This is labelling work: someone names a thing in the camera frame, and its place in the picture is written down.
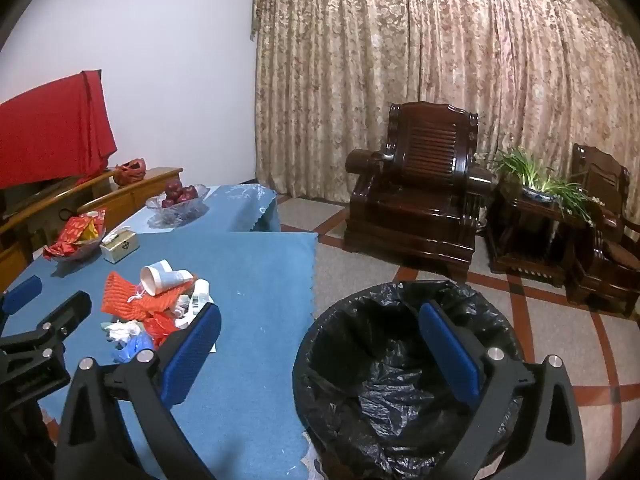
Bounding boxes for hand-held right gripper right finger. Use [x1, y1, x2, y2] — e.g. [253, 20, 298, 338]
[419, 301, 587, 480]

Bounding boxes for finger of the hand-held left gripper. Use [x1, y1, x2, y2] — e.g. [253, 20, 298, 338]
[0, 276, 44, 316]
[0, 290, 93, 361]

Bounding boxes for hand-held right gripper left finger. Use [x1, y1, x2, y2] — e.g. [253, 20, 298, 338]
[54, 302, 222, 480]

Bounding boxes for trash bin with black bag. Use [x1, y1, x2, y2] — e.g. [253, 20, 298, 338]
[292, 280, 526, 480]

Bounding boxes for white paper cup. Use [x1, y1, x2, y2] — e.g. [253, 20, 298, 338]
[139, 259, 196, 295]

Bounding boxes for glass snack dish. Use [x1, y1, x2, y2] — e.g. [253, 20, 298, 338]
[42, 230, 108, 263]

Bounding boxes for pile of red snack packets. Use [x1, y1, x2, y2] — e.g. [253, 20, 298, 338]
[42, 208, 107, 261]

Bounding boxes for blue felt tablecloth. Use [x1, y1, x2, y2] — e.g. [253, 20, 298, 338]
[0, 231, 319, 480]

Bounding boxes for cream tissue box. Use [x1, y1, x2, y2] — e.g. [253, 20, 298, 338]
[100, 226, 138, 264]

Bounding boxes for light wooden cabinet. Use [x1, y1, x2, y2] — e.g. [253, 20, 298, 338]
[0, 166, 183, 291]

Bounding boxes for dark wooden side table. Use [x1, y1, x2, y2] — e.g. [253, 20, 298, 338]
[485, 180, 593, 288]

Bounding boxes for light blue printed tablecloth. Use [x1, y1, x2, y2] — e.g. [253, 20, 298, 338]
[132, 184, 281, 233]

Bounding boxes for glass fruit bowl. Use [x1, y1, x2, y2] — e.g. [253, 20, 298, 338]
[146, 183, 211, 228]

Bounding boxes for dark wooden armchair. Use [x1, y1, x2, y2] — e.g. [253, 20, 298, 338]
[344, 101, 493, 281]
[565, 143, 640, 317]

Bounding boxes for pile of red apples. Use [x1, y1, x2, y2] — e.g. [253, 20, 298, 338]
[161, 178, 199, 209]

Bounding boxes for red cloth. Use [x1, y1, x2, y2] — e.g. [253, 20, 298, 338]
[0, 69, 118, 191]

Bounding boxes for potted green plant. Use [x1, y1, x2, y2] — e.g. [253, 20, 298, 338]
[487, 147, 598, 223]

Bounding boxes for beige patterned curtain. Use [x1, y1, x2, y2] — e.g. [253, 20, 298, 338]
[250, 0, 640, 233]

